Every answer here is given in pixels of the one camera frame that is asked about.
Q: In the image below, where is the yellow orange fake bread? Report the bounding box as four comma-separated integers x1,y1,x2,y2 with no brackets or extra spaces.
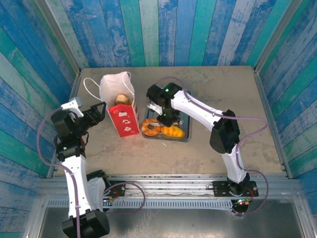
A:
160,125,186,138

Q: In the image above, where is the round brown bun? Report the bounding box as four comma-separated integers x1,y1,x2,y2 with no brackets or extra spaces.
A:
115,93,130,106

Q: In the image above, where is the white red paper bag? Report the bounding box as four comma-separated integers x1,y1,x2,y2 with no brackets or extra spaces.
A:
83,71,141,138

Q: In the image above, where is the orange fake donut ring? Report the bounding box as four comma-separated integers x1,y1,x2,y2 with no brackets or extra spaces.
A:
141,118,162,137

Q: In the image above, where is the metal baking tray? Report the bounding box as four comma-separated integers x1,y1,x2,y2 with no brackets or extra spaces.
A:
142,88,193,142

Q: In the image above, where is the steel sheet panel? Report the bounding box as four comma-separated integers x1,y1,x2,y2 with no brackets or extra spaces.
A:
37,207,308,238

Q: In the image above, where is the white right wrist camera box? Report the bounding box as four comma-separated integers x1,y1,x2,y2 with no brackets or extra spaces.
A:
148,103,163,115

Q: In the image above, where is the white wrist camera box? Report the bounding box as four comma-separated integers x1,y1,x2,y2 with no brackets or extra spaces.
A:
148,103,163,115
60,97,84,118

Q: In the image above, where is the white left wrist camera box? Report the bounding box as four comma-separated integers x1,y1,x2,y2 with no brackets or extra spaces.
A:
60,97,84,118

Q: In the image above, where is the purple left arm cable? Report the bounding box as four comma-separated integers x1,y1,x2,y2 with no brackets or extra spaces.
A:
36,106,146,238

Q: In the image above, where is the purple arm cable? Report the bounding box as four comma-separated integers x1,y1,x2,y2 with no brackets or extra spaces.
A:
156,76,269,216
36,106,146,238

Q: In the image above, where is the aluminium mounting rail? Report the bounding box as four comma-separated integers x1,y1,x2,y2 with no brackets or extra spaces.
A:
38,175,302,199

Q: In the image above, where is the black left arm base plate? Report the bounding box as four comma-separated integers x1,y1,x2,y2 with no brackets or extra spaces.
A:
104,182,126,197

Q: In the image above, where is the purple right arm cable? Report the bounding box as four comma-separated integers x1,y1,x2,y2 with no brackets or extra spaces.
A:
156,76,269,216

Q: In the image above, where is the aluminium frame post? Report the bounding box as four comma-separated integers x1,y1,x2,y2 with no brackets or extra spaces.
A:
34,0,82,75
254,0,306,72

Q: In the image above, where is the grey slotted cable duct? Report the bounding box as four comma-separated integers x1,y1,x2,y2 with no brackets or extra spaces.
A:
47,199,235,211

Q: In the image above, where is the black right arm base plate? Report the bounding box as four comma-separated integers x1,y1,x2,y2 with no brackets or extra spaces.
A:
212,180,259,198

